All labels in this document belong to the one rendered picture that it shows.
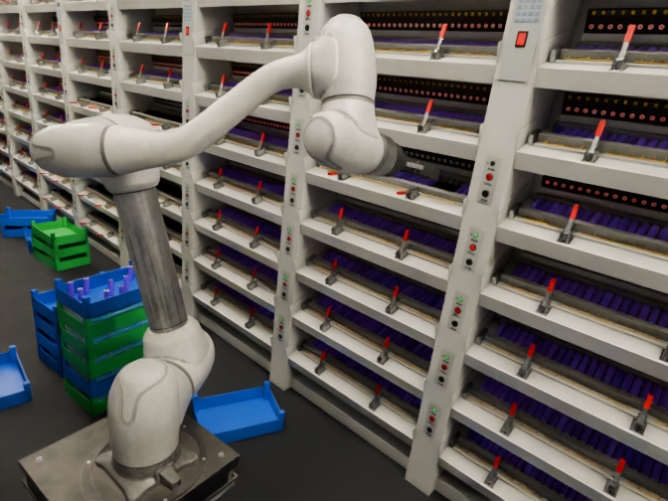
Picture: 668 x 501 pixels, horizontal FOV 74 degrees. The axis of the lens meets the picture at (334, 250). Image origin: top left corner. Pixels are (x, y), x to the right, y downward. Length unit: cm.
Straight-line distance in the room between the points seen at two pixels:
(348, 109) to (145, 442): 85
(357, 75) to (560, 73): 50
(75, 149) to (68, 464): 77
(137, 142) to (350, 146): 42
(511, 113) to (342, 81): 49
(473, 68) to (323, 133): 57
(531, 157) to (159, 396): 103
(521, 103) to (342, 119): 52
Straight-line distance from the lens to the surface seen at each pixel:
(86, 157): 101
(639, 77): 114
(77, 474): 135
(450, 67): 128
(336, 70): 86
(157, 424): 116
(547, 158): 117
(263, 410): 188
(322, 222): 162
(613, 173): 114
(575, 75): 117
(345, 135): 80
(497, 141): 121
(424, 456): 161
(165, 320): 126
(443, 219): 129
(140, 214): 118
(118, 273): 195
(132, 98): 276
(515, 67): 120
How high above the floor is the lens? 121
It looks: 20 degrees down
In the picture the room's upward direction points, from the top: 7 degrees clockwise
